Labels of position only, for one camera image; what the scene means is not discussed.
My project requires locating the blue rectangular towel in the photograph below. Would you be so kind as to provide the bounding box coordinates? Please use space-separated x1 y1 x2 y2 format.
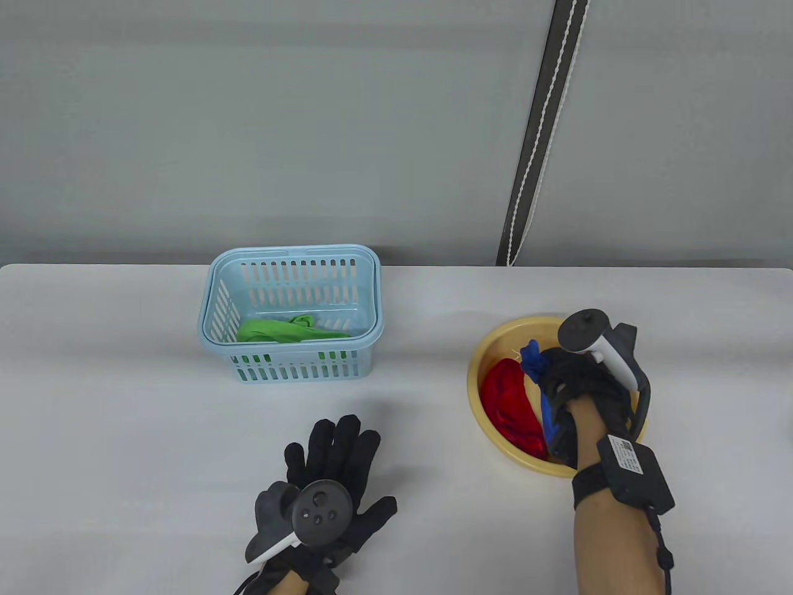
519 340 561 459

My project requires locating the white and black left controller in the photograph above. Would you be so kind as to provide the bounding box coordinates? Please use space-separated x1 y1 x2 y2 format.
245 480 354 566

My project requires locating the black right wrist strap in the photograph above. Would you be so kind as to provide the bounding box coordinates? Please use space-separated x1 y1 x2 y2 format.
571 465 614 510

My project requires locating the white and black right controller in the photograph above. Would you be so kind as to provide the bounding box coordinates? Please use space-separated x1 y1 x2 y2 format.
558 308 651 428

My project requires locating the white and black controller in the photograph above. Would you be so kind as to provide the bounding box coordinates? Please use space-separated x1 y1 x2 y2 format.
558 308 651 428
245 480 354 566

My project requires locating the person's left forearm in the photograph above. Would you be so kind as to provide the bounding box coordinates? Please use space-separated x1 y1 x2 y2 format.
266 570 310 595

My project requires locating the person's left hand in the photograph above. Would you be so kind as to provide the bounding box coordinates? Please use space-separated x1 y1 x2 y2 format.
245 414 398 595

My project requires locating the dark vertical wall strip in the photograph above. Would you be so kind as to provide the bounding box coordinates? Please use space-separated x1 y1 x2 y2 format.
496 0 594 267

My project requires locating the green rectangular towel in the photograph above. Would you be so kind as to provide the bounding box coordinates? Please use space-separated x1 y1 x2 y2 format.
237 314 353 363

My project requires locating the person's right hand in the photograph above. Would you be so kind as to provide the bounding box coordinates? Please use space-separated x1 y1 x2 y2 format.
536 346 642 472

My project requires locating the black right wrist box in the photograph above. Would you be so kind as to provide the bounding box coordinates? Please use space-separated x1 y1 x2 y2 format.
598 434 676 515

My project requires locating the yellow plastic basin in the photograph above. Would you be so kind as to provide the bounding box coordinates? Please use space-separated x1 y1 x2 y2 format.
467 317 649 479

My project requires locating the red rectangular towel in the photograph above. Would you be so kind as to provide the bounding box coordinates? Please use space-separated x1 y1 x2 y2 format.
481 358 550 461

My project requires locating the person's right forearm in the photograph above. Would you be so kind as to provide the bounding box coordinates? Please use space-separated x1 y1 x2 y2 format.
573 434 667 595

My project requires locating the light blue plastic basket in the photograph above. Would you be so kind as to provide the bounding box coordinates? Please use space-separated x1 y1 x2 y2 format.
198 244 385 385

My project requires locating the white beaded cord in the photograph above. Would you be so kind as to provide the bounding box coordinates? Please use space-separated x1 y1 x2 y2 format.
507 0 580 267

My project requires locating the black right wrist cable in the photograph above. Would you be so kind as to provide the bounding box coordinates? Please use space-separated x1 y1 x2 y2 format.
644 505 676 595

